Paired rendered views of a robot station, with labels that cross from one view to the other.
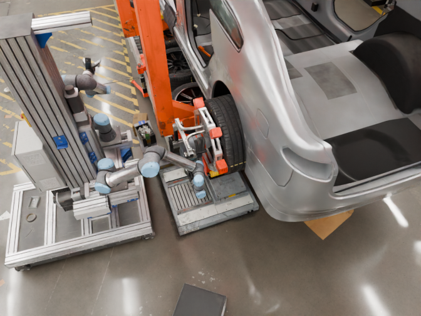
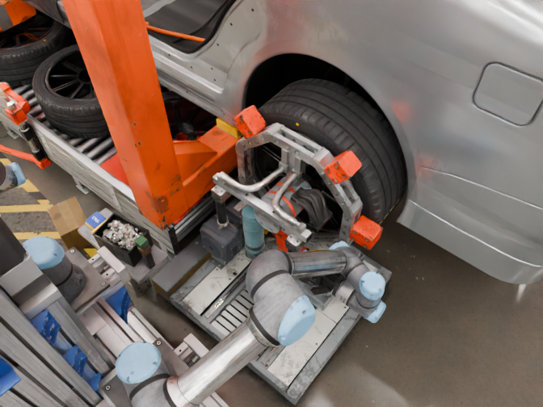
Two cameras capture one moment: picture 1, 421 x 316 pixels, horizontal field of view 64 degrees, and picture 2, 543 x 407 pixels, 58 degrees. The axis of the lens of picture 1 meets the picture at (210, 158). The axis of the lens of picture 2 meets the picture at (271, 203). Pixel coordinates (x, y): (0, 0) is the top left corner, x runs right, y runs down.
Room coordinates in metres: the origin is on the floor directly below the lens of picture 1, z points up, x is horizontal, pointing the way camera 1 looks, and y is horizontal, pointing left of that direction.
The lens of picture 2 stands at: (0.97, 0.72, 2.30)
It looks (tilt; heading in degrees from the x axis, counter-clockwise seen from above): 52 degrees down; 328
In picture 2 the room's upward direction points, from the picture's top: straight up
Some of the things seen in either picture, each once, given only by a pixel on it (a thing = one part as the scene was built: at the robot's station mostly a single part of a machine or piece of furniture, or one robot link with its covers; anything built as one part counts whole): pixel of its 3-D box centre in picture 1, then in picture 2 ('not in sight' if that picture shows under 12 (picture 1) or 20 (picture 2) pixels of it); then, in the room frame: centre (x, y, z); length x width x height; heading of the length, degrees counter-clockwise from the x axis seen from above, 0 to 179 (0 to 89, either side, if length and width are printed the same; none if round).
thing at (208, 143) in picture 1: (199, 142); (283, 203); (1.90, 0.09, 0.85); 0.21 x 0.14 x 0.14; 109
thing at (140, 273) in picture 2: (146, 136); (122, 244); (2.36, 0.66, 0.44); 0.43 x 0.17 x 0.03; 19
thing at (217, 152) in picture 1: (207, 139); (295, 190); (1.93, 0.02, 0.85); 0.54 x 0.07 x 0.54; 19
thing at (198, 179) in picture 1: (198, 180); (367, 285); (1.43, 0.09, 0.95); 0.11 x 0.08 x 0.11; 0
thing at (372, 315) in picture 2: (199, 190); (366, 304); (1.41, 0.09, 0.85); 0.11 x 0.08 x 0.09; 19
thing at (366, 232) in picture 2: (221, 167); (365, 232); (1.63, -0.09, 0.85); 0.09 x 0.08 x 0.07; 19
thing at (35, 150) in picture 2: (143, 80); (28, 136); (3.46, 0.84, 0.30); 0.09 x 0.05 x 0.50; 19
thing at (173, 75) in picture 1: (178, 69); (94, 87); (3.56, 0.38, 0.39); 0.66 x 0.66 x 0.24
